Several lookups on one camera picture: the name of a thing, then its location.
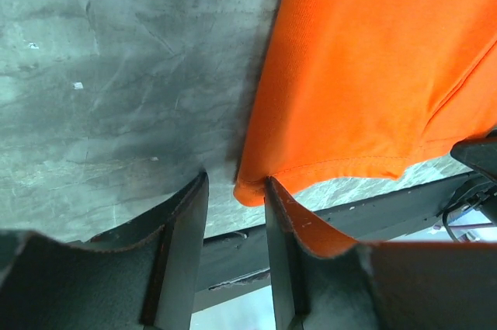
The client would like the black base beam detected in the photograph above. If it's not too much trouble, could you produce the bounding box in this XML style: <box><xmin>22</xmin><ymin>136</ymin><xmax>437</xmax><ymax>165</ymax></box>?
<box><xmin>193</xmin><ymin>172</ymin><xmax>496</xmax><ymax>312</ymax></box>

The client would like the orange t-shirt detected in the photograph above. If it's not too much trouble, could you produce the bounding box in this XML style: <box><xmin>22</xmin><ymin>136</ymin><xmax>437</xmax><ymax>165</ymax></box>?
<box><xmin>234</xmin><ymin>0</ymin><xmax>496</xmax><ymax>207</ymax></box>

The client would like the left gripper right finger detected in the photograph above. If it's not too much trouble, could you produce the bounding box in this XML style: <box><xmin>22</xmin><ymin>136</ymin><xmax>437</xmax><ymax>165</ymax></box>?
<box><xmin>263</xmin><ymin>176</ymin><xmax>360</xmax><ymax>329</ymax></box>

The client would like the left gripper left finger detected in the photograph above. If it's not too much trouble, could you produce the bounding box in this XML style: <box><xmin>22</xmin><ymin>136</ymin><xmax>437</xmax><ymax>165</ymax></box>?
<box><xmin>69</xmin><ymin>169</ymin><xmax>210</xmax><ymax>329</ymax></box>

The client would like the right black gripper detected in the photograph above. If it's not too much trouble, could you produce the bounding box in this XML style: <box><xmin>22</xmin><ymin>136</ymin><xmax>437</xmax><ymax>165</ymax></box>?
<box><xmin>450</xmin><ymin>128</ymin><xmax>497</xmax><ymax>182</ymax></box>

